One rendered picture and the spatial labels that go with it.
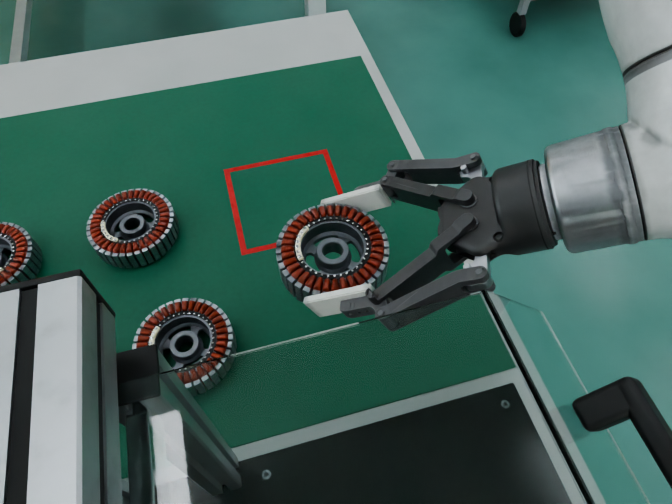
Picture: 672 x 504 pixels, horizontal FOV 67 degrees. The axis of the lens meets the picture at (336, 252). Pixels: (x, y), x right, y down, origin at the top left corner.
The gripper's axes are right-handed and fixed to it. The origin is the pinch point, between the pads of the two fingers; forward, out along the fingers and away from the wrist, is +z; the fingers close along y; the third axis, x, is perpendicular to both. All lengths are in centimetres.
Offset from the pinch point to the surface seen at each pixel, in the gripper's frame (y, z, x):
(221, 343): -6.6, 15.7, -3.0
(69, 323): -20.0, -3.1, 23.8
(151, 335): -6.5, 22.7, 1.0
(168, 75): 43, 37, 5
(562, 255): 67, -10, -108
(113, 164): 21.5, 38.4, 6.1
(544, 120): 128, -11, -109
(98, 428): -23.7, -3.9, 21.2
